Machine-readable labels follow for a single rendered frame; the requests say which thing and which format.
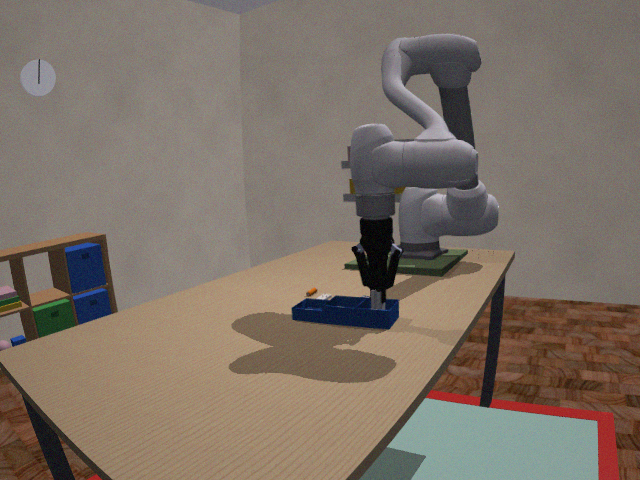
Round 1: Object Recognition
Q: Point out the blue three-compartment bin rack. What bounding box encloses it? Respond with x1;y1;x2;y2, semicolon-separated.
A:
292;296;399;329

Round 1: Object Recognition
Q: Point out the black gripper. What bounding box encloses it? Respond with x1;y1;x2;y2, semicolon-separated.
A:
351;217;404;310

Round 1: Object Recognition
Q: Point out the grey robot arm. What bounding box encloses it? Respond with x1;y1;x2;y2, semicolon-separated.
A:
350;34;499;260

